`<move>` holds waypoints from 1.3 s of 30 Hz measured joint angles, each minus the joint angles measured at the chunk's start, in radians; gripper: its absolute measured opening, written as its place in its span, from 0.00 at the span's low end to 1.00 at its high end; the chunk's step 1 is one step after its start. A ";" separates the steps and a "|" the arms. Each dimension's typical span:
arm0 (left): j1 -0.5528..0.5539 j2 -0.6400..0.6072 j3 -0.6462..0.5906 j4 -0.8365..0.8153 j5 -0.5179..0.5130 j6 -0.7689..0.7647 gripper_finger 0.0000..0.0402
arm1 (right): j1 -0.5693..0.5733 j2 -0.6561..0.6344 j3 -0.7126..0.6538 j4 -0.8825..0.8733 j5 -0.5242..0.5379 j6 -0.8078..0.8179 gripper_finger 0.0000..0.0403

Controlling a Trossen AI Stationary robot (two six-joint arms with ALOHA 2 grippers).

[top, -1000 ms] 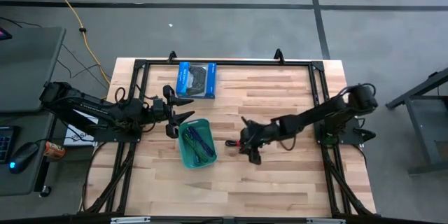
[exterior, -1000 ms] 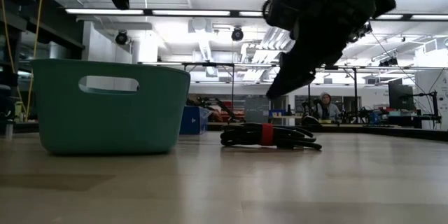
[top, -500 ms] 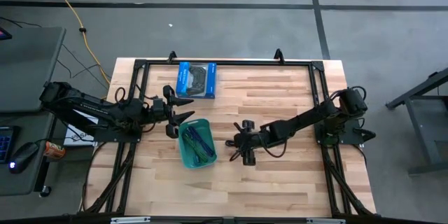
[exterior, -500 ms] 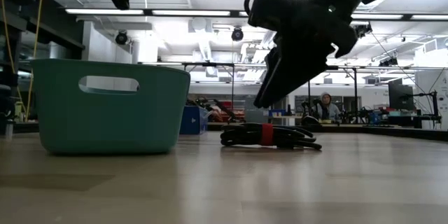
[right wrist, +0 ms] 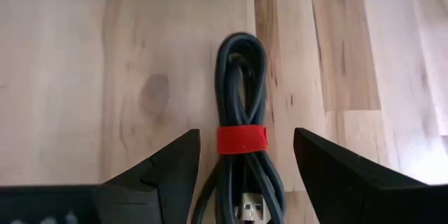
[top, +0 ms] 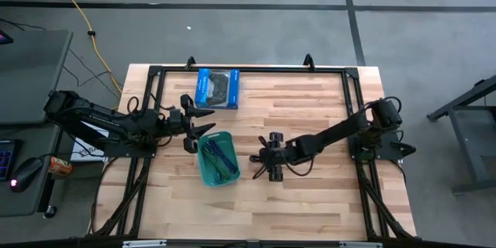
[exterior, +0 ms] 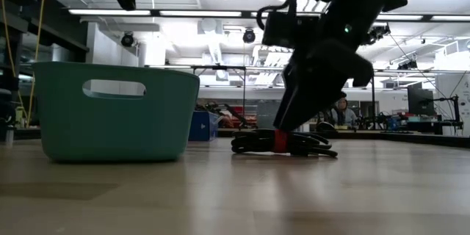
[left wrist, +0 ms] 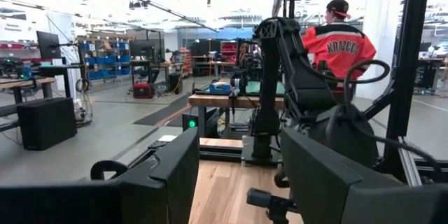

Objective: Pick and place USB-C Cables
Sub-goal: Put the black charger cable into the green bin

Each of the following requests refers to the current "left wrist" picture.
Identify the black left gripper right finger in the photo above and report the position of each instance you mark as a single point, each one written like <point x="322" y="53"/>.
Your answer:
<point x="350" y="199"/>

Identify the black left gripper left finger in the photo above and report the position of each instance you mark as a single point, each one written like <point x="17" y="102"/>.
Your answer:
<point x="140" y="199"/>

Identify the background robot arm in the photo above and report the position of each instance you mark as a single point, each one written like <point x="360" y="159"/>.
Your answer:
<point x="10" y="66"/>

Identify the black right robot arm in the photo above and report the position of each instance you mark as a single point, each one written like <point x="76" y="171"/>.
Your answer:
<point x="267" y="77"/>

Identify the black floor mat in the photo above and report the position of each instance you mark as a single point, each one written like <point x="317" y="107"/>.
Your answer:
<point x="164" y="112"/>

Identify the black box with green light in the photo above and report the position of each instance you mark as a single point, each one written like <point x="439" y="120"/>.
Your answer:
<point x="192" y="123"/>

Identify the wooden workbench with black legs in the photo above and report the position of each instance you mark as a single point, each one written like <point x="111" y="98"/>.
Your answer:
<point x="217" y="101"/>

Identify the teal mat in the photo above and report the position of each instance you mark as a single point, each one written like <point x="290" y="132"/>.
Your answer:
<point x="252" y="89"/>

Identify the blue device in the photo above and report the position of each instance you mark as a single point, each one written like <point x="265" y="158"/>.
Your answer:
<point x="220" y="88"/>

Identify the black box cabinet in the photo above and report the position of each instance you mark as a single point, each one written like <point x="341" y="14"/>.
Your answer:
<point x="47" y="124"/>

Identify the shelf with blue bins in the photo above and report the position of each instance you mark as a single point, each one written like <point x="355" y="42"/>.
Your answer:
<point x="105" y="59"/>

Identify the red parts shelf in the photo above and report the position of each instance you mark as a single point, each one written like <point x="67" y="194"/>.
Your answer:
<point x="229" y="50"/>

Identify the black computer monitor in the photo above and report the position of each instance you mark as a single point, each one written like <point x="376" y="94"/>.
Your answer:
<point x="141" y="49"/>
<point x="49" y="43"/>

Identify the person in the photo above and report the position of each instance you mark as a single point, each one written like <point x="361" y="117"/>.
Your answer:
<point x="336" y="49"/>

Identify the silver aluminium rail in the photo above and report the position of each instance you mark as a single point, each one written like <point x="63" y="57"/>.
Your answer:
<point x="409" y="164"/>

